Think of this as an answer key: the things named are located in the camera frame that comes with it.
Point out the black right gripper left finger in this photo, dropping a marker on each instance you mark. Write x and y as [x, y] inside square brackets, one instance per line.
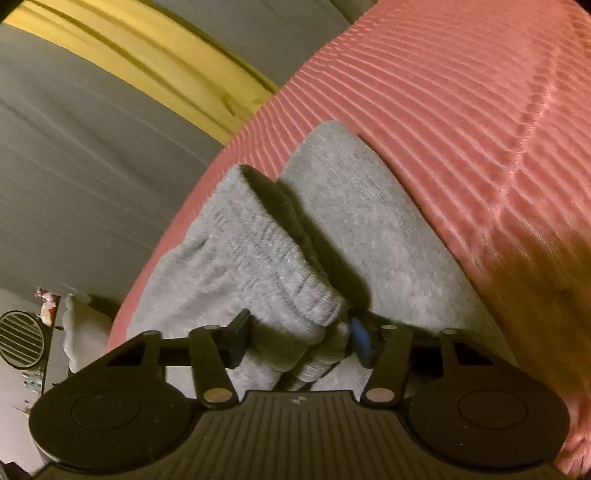
[210, 352]

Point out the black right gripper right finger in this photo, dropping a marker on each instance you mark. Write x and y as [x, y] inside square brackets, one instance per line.
[399, 353]

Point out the grey sweatpants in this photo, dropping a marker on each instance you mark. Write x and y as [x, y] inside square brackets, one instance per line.
[337, 230]

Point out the white cloth by bed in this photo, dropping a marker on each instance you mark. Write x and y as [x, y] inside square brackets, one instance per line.
[86, 333]

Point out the small pink figurine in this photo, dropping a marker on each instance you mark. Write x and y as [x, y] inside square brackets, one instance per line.
[50, 302]

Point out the round black slatted fan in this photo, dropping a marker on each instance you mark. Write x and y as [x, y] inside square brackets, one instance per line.
[22, 339]

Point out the grey curtain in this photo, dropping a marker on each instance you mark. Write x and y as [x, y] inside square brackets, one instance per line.
[93, 170]

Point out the pink ribbed bedspread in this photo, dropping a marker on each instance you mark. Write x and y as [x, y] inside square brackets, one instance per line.
[482, 110]

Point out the yellow wooden post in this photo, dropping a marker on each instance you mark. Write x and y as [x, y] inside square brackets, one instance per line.
[174, 65]

